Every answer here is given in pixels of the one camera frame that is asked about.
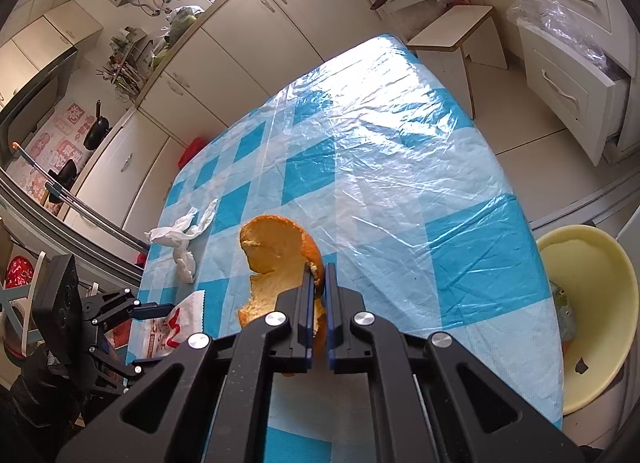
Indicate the white paper bag red print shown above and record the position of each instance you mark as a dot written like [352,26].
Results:
[170,323]

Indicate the large orange peel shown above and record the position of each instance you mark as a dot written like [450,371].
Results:
[270,263]

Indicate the white stool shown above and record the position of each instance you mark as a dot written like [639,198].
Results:
[450,25]

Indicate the green vegetables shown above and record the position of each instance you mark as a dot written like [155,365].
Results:
[180,18]

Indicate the white blue storage rack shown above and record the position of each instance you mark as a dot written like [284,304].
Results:
[25,333]

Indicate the white crumpled tissue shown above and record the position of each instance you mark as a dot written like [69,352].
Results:
[185,233]

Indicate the red trash bin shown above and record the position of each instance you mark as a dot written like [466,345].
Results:
[192,150]

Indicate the clear plastic bag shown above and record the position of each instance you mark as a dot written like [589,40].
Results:
[560,23]

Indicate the grey sliding door frame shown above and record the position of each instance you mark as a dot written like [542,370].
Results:
[75,233]

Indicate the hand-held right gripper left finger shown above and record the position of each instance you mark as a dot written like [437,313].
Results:
[309,323]

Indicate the wall utensil rack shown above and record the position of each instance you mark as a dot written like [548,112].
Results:
[125,73]

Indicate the red printed package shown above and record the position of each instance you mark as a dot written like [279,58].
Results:
[20,270]

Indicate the black frying pan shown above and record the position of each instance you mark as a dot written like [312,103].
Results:
[95,135]

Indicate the black range hood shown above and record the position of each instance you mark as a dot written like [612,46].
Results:
[35,103]

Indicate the person's left forearm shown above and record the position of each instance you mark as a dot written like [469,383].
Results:
[40,408]

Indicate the white drawer cabinet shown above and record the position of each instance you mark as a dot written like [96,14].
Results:
[570,93]

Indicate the white kitchen base cabinets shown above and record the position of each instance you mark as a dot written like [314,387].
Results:
[235,48]

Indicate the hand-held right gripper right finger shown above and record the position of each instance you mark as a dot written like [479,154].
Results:
[334,323]

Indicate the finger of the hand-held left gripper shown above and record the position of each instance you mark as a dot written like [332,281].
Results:
[152,311]
[127,369]

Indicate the yellow plastic basin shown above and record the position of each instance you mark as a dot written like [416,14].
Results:
[590,268]

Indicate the red paper wall decoration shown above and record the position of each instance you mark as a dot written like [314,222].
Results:
[60,143]

